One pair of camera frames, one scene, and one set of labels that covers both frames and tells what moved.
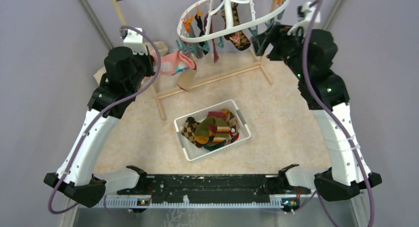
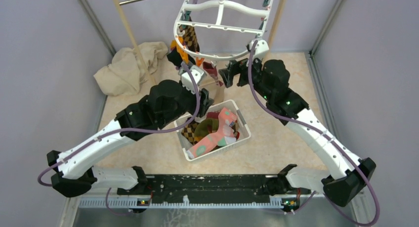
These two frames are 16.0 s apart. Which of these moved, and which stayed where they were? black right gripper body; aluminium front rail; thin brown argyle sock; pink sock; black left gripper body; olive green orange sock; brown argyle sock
Moved: pink sock; thin brown argyle sock; black right gripper body; black left gripper body
Stayed: brown argyle sock; aluminium front rail; olive green orange sock
